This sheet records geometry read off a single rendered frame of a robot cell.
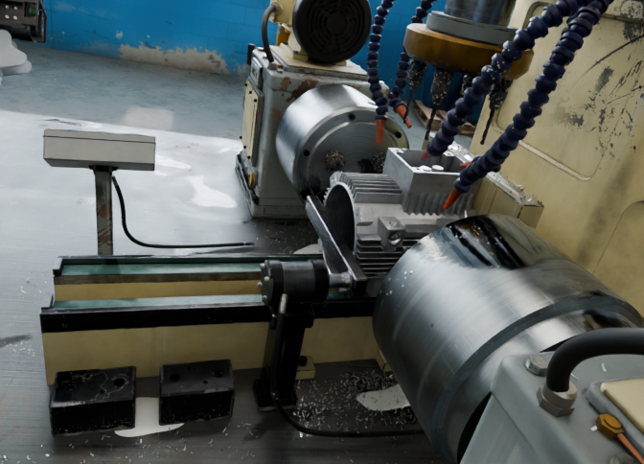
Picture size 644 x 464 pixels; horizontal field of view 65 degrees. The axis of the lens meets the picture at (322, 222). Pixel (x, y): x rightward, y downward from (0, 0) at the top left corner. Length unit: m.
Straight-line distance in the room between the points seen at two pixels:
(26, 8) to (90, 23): 5.59
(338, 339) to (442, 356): 0.37
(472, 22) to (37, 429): 0.77
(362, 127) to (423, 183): 0.26
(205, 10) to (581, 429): 6.14
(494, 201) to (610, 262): 0.21
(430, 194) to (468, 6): 0.26
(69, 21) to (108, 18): 0.43
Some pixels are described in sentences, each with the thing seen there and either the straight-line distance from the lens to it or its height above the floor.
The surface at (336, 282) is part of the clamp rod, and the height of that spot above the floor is 1.02.
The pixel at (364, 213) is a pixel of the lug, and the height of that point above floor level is 1.09.
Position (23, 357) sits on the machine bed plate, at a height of 0.80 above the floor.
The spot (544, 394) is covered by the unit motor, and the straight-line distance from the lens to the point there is 0.38.
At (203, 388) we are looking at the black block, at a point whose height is 0.86.
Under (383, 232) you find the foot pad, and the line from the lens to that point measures 0.73.
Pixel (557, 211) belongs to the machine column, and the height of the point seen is 1.11.
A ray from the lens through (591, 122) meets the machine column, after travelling 0.85.
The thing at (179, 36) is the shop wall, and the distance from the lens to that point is 6.41.
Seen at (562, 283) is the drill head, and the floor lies 1.16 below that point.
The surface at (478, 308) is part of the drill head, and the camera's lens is 0.51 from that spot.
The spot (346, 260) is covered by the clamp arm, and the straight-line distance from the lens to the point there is 0.71.
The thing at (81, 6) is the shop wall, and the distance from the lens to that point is 6.60.
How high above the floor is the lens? 1.39
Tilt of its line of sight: 27 degrees down
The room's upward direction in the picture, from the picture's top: 11 degrees clockwise
